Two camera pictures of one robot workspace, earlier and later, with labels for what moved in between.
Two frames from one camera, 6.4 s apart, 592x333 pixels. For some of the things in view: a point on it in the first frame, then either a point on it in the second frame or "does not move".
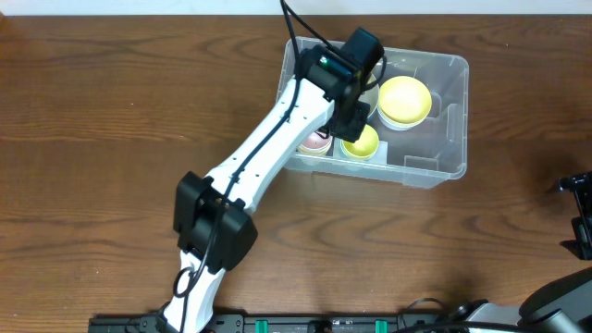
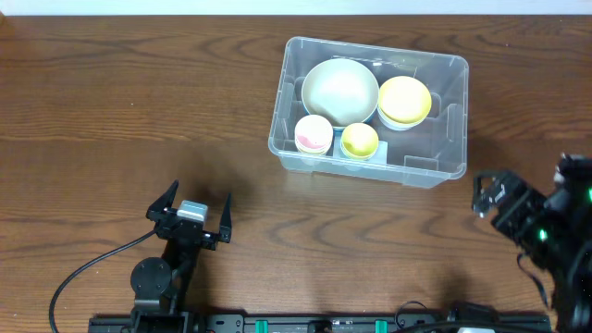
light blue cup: (357, 157) does not move
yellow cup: (364, 147) does not move
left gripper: (351, 127) → (186, 227)
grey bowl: (402, 126) does not move
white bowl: (400, 126) does not move
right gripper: (579, 215) → (501, 199)
